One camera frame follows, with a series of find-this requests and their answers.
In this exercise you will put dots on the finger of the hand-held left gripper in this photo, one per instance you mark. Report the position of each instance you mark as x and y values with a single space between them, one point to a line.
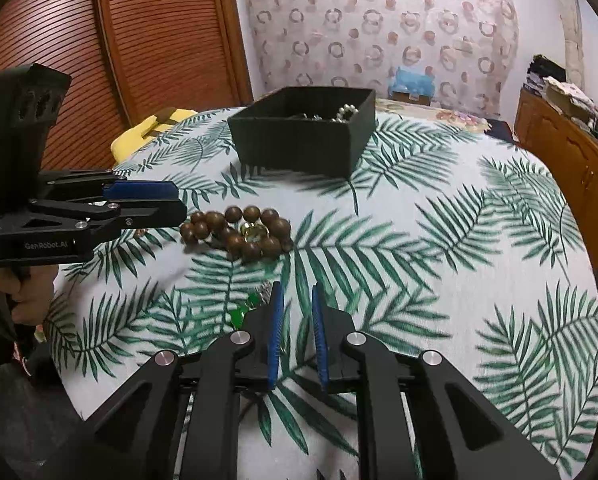
139 191
154 212

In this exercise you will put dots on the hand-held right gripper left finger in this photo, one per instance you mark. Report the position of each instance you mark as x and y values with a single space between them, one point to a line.
275 340

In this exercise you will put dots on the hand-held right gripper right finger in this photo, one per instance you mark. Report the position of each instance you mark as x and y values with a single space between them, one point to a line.
320 340

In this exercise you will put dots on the green bead jewelry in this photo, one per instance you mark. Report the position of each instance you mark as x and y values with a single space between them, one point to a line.
239 316

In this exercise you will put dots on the black square box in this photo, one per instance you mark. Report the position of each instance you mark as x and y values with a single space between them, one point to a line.
289 145

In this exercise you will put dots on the person's left hand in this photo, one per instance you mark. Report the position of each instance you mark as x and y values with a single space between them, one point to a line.
29 300

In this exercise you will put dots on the yellow plush toy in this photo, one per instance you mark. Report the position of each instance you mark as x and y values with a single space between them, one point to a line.
134 137

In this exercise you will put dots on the leaf print tablecloth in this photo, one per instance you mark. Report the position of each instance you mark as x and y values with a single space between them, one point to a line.
429 270

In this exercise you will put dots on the brown slatted wardrobe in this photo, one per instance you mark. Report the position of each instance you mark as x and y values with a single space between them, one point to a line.
169 35

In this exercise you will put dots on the small cardboard box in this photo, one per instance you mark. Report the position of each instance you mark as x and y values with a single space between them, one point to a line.
409 98

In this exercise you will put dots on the floral bed sheet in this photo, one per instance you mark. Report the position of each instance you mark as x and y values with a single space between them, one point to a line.
454 117

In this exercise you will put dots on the blue plastic bag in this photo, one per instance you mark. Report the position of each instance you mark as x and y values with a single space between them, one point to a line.
411 80

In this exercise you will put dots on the wooden cabinet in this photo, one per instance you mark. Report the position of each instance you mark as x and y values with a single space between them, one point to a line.
569 160

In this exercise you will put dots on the floral cardboard box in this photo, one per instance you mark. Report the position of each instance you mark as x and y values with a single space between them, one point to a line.
564 95

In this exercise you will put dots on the pile of dark clothes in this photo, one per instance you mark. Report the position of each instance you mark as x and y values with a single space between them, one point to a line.
541 72

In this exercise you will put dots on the beige tied curtain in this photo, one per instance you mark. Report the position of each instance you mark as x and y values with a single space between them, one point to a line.
571 35

